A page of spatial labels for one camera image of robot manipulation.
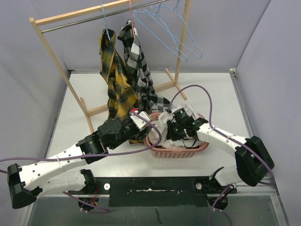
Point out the pink hanger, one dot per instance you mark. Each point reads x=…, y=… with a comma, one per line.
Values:
x=131, y=17

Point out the blue hanger of white shirt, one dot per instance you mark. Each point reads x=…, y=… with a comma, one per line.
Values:
x=152, y=19

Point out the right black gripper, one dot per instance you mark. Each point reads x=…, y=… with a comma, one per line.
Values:
x=172, y=136

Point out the light blue wire hanger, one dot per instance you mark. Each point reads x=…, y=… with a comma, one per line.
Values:
x=188, y=30

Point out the blue hanger of yellow shirt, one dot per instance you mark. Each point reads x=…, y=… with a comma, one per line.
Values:
x=105, y=21

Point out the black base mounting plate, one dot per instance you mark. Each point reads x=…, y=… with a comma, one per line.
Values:
x=155, y=191

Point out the black white checked shirt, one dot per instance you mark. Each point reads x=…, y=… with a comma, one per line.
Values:
x=137, y=67

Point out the pink plastic laundry basket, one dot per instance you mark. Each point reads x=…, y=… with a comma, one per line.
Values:
x=161, y=152

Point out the yellow plaid shirt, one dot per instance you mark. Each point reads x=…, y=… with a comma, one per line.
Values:
x=121, y=95

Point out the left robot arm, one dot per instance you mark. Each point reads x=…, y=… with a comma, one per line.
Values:
x=29, y=182

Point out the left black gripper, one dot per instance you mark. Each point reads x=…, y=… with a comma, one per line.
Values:
x=140, y=134

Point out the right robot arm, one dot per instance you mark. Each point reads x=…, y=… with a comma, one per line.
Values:
x=253, y=161

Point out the metal hanging rod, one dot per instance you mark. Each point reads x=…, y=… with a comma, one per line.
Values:
x=100, y=17

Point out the wooden clothes rack frame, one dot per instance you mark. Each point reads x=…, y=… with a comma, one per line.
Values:
x=109, y=7

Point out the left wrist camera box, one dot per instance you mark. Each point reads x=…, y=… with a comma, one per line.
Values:
x=140, y=119

